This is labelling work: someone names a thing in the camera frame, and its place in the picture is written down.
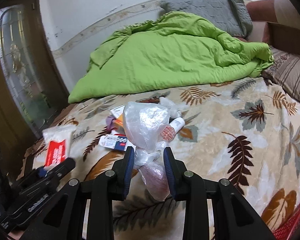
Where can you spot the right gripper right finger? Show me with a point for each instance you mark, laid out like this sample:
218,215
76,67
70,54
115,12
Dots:
189,187

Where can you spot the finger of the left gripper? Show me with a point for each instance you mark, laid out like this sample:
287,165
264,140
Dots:
26,181
52,171

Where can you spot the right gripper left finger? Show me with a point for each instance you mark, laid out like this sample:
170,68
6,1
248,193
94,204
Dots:
111,185

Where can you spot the white red plastic packet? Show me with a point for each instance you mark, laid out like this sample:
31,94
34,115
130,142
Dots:
58,140

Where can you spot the white blue medicine box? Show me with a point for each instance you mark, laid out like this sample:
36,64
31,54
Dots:
114,142

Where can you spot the white plastic bottle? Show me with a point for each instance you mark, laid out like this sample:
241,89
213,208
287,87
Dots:
177,124

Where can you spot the clear knotted plastic bag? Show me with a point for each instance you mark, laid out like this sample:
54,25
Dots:
143,123

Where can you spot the purple wrapper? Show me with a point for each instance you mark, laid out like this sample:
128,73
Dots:
110,123

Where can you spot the orange medicine box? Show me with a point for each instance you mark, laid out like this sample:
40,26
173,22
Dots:
118,123

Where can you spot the leaf patterned bed blanket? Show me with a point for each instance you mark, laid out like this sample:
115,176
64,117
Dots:
247,131

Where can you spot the wooden glass panel door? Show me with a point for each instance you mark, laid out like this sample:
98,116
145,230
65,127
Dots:
32,92

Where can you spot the red plastic basket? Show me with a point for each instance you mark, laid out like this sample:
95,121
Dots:
291,228

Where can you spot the green quilt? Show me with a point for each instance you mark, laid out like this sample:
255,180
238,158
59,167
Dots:
177,50

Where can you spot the striped brown pillow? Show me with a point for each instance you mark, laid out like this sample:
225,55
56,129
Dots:
285,72

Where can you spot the grey quilted pillow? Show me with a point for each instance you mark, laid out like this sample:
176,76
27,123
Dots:
231,16

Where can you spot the brown padded headboard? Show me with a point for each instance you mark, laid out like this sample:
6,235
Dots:
279,23

